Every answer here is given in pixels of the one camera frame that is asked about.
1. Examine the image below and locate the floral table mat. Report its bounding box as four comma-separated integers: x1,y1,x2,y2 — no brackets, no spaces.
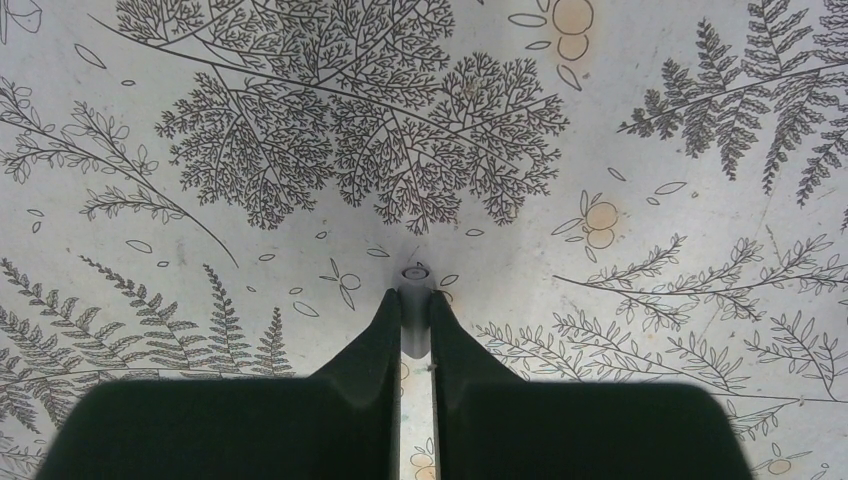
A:
1,1,847,479

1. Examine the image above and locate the grey pen cap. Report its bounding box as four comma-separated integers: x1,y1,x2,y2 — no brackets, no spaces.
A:
397,263,433,360

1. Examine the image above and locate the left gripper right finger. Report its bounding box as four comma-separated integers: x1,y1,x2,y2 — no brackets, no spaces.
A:
429,292,751,479

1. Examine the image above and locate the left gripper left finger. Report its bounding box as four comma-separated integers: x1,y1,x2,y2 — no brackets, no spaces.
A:
38,289,402,479

